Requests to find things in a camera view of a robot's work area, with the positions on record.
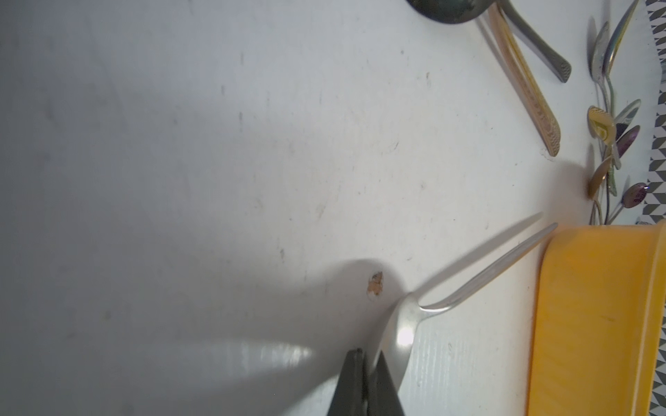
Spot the silver teaspoon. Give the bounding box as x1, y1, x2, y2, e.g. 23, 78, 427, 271
590, 22, 610, 109
614, 99, 642, 129

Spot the gold handled utensil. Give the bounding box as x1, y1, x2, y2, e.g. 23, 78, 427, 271
488, 5, 561, 157

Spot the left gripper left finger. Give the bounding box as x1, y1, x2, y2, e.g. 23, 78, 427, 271
327, 348, 367, 416

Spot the rainbow gold spoon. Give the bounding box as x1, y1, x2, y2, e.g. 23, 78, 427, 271
602, 0, 639, 116

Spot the yellow plastic storage box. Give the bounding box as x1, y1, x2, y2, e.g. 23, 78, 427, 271
527, 223, 665, 415

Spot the black spoon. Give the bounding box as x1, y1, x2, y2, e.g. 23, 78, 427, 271
404, 0, 572, 84

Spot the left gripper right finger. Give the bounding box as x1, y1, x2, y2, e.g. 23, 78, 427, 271
367, 353, 405, 416

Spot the copper long spoon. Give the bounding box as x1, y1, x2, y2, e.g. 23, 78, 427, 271
587, 156, 613, 225

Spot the small purple spoon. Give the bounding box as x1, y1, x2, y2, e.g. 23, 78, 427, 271
608, 125, 641, 196

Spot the large purple spoon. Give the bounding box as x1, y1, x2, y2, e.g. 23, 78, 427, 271
605, 182, 649, 225

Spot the plain silver spoon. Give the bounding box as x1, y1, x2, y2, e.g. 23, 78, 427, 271
366, 223, 558, 389

